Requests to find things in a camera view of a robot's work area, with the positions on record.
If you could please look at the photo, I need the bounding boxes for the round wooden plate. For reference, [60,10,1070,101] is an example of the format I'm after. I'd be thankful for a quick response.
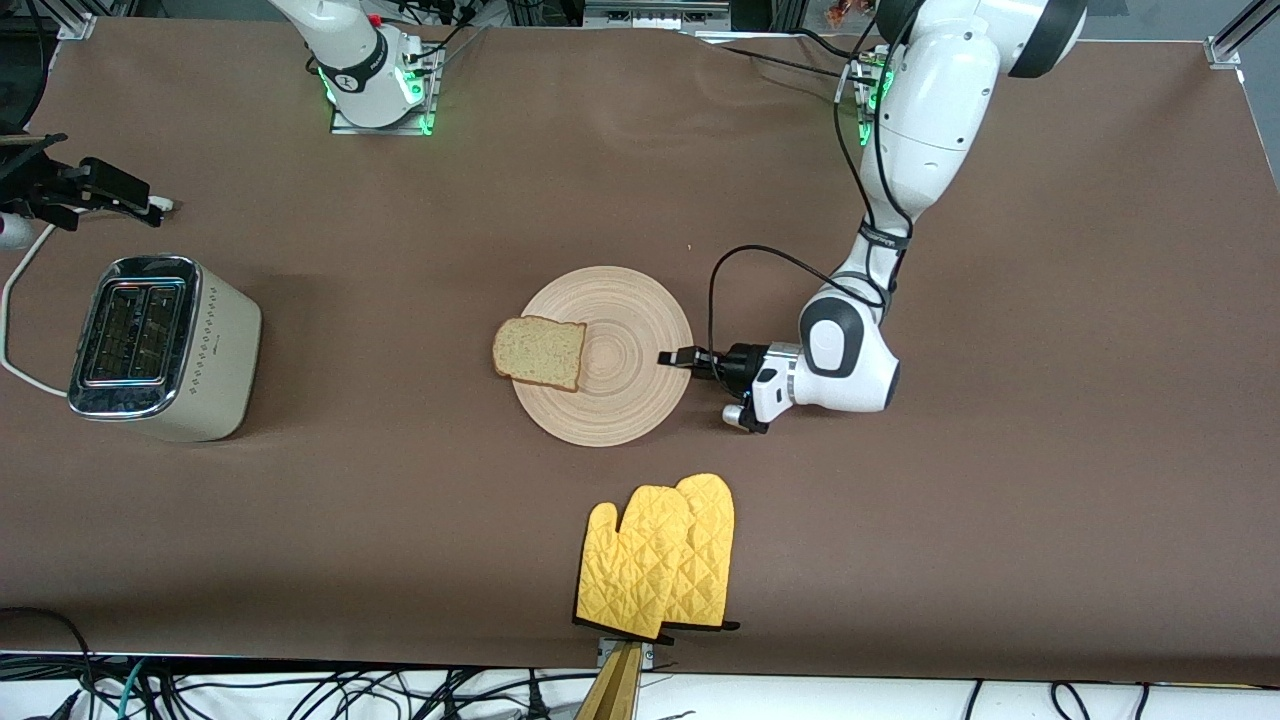
[513,265,694,448]

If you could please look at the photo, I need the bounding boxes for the slice of seeded bread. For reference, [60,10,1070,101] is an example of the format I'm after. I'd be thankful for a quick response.
[492,316,588,393]

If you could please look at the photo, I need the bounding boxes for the cream and chrome toaster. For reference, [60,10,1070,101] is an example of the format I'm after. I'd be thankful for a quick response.
[67,255,263,443]

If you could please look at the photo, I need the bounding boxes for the yellow quilted oven mitt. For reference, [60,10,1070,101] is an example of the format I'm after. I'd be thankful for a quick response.
[575,485,693,641]
[660,473,741,633]

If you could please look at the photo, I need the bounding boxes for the grey electronics box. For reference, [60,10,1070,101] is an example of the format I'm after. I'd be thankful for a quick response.
[583,0,733,31]

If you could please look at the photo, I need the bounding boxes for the white toaster power cable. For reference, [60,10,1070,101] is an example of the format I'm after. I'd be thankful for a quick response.
[0,198,177,399]

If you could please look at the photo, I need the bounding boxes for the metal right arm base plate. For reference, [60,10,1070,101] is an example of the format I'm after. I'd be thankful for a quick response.
[330,45,438,136]

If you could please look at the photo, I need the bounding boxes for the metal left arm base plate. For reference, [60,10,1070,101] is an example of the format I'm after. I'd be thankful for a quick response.
[838,55,891,113]

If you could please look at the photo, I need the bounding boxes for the small metal bracket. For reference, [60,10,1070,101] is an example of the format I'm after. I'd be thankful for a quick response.
[597,636,656,671]

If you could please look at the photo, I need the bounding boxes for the long black table cable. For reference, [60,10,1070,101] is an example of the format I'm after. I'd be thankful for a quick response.
[718,44,851,79]

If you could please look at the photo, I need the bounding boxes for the curved black table cable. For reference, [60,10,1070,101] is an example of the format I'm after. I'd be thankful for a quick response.
[790,27,863,59]

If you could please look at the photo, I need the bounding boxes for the wooden post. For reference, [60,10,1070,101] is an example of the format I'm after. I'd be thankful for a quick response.
[575,642,641,720]

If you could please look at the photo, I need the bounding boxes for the black cable at right base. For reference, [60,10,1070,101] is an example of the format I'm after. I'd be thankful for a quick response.
[405,0,491,71]

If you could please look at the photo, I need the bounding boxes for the looping black floor cable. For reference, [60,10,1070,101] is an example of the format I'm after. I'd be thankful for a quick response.
[0,607,96,720]

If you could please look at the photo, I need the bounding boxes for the tangled black floor cables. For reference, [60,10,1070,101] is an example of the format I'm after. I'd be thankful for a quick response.
[150,665,601,720]

